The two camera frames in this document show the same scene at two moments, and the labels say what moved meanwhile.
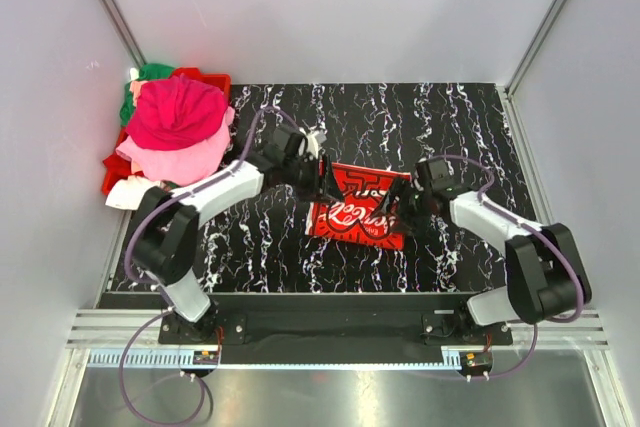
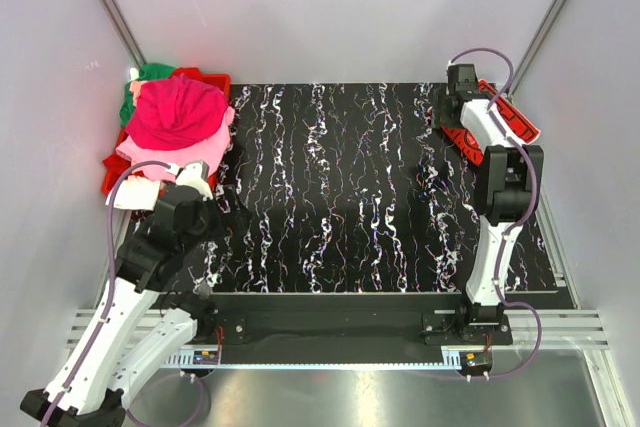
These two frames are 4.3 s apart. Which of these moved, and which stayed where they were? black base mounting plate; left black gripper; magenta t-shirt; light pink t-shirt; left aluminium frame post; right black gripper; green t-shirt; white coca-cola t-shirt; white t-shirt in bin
Moved: white coca-cola t-shirt; right black gripper; left black gripper
Stayed: white t-shirt in bin; magenta t-shirt; left aluminium frame post; light pink t-shirt; green t-shirt; black base mounting plate
